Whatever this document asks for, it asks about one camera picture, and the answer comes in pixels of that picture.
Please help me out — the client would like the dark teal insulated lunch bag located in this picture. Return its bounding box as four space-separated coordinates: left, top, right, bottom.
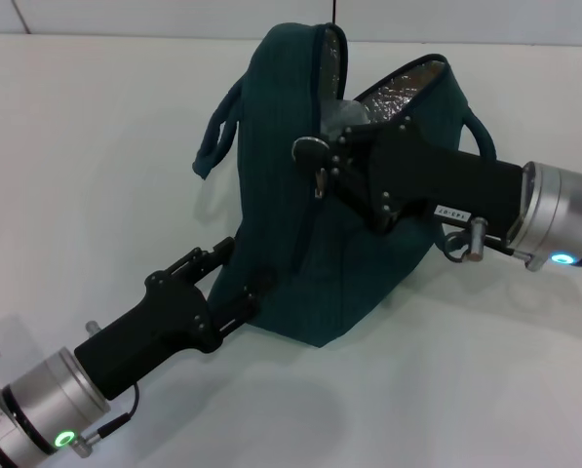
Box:
191 21 496 348

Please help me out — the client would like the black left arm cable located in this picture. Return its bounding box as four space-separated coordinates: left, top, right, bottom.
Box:
73 383 140 460

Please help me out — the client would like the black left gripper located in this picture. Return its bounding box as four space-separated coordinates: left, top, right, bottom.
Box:
73 237 278 400

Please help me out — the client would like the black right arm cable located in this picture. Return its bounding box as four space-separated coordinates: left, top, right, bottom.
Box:
444 217 533 264

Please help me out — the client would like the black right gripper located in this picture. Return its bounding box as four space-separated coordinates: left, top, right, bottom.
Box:
291 116 525 235

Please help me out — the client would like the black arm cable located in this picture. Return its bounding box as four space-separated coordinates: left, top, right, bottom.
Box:
73 383 140 460
444 217 533 264

